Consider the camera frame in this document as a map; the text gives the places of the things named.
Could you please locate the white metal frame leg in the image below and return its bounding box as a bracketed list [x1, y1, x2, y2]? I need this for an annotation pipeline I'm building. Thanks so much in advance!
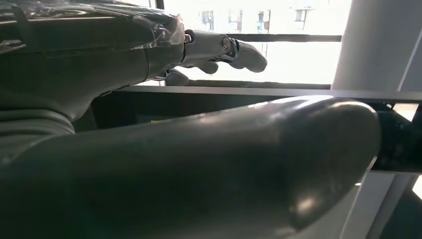
[339, 171, 416, 239]

